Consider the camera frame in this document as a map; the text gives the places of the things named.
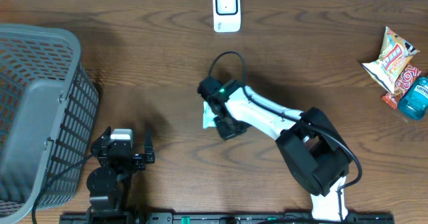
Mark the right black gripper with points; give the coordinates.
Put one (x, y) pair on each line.
(226, 134)

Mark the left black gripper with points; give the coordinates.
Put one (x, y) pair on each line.
(139, 160)

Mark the teal wet wipes pack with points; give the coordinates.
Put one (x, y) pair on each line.
(208, 117)

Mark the cream snack bag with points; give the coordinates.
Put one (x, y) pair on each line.
(395, 54)

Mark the blue Listerine mouthwash bottle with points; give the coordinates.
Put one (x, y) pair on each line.
(414, 103)

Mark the chocolate bar wrapper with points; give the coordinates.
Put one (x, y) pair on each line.
(402, 85)

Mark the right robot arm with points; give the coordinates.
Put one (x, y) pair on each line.
(314, 153)

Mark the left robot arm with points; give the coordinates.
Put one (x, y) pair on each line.
(110, 183)

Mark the white barcode scanner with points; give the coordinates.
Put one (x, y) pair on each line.
(226, 16)

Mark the grey plastic basket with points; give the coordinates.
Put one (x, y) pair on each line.
(48, 108)

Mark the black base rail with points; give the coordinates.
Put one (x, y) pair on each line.
(185, 218)

